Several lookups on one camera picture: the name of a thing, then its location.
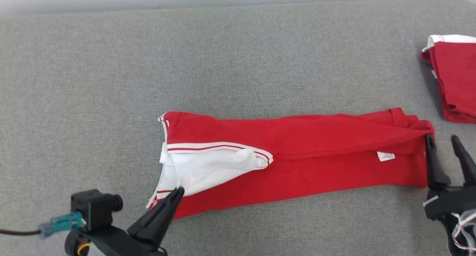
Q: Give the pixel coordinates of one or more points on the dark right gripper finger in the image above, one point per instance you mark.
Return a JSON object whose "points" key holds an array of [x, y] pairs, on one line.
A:
{"points": [[468, 167], [436, 170]]}

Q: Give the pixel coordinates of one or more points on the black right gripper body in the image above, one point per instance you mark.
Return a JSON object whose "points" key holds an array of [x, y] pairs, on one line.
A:
{"points": [[453, 202]]}

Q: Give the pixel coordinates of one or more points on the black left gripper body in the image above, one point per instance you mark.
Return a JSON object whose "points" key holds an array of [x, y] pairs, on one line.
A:
{"points": [[119, 245]]}

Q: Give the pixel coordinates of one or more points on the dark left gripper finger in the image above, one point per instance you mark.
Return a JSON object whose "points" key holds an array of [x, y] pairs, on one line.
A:
{"points": [[158, 224]]}

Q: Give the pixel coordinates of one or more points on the red shirt with white trim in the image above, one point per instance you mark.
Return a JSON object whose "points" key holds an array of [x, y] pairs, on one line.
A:
{"points": [[457, 81]]}

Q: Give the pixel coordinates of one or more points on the red shirt with white panel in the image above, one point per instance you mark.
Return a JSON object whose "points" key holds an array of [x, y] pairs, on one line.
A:
{"points": [[316, 144]]}

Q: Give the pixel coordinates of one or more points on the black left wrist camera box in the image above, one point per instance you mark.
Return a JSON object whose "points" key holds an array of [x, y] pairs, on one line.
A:
{"points": [[93, 209]]}

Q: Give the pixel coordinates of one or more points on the teal left camera connector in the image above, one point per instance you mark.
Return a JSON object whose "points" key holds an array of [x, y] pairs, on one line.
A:
{"points": [[65, 223]]}

